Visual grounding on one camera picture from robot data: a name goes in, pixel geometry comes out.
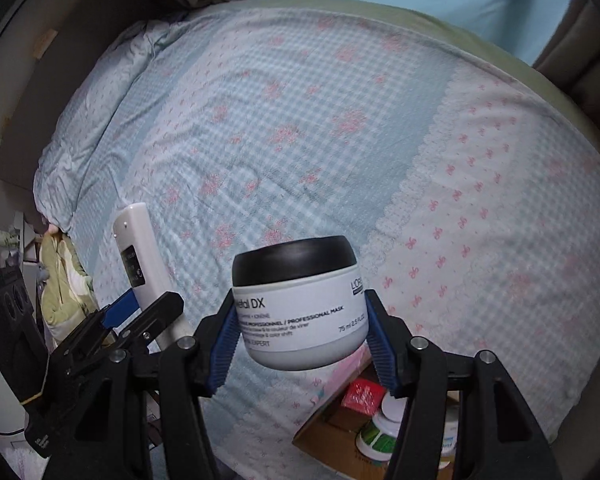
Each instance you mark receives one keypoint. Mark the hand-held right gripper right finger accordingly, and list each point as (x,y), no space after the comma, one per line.
(380,345)

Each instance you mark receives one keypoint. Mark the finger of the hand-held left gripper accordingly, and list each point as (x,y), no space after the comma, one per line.
(155,312)
(120,307)

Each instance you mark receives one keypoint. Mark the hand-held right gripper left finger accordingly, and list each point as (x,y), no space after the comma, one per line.
(220,350)

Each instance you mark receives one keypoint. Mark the small red box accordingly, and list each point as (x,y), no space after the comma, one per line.
(362,396)

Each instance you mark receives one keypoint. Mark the white round jar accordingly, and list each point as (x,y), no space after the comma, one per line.
(392,407)

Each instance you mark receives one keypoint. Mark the white remote control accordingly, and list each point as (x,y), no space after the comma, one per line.
(140,245)

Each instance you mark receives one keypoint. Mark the white jar with black lid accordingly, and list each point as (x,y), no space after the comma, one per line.
(300,310)

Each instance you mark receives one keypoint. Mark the pink floral cardboard box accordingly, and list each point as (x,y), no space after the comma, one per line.
(330,425)

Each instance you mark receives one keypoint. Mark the green and white jar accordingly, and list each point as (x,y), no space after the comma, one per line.
(375,440)

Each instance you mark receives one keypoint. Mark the yellow-green cloth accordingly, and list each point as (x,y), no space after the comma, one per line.
(60,280)

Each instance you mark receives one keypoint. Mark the black box-shaped device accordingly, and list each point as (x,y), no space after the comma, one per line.
(5,310)

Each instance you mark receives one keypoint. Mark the beige padded headboard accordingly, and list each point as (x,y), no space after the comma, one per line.
(40,90)

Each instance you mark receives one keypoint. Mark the crumpled light blue quilt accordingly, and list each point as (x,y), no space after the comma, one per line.
(120,60)

